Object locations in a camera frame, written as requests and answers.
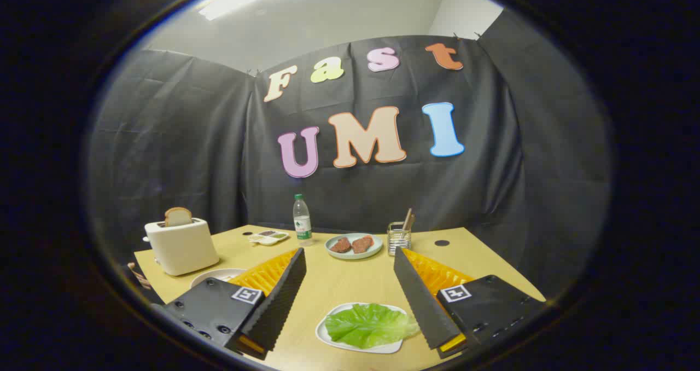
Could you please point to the clear plastic water bottle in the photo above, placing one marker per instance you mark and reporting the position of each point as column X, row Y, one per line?
column 302, row 223

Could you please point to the white round plate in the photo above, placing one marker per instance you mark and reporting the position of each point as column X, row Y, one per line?
column 210, row 276

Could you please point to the cream white toaster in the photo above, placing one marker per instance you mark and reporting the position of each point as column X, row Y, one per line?
column 183, row 248

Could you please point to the light blue round plate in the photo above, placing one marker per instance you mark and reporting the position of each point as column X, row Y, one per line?
column 354, row 250

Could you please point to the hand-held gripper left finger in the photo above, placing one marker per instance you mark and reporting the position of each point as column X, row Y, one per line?
column 284, row 291

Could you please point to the clear glass utensil holder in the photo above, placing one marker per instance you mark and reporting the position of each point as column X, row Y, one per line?
column 398, row 241

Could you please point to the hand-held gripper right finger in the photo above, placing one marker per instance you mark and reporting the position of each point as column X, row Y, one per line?
column 418, row 294

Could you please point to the green lettuce leaf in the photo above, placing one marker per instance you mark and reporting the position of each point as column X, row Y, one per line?
column 369, row 324

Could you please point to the brown meat patty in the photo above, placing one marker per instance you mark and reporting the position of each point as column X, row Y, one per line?
column 340, row 245
column 362, row 243

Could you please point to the black backdrop cloth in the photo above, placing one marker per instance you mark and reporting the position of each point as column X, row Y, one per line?
column 180, row 141

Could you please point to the wooden chopsticks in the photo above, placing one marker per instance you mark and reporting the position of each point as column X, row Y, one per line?
column 407, row 218

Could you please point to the white divided sauce dish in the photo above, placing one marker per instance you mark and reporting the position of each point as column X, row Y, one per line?
column 268, row 237

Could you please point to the toast bread slice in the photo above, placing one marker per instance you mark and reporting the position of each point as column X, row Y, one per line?
column 178, row 216

